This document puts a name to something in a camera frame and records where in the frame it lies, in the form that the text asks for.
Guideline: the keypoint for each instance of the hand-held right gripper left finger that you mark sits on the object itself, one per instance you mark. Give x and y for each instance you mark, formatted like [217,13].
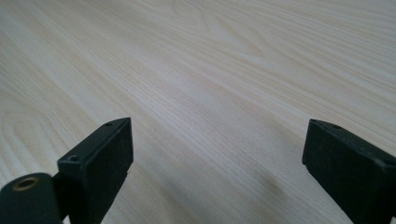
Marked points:
[96,174]

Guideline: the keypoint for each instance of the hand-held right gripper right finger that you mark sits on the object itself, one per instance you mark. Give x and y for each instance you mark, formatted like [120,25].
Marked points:
[351,177]

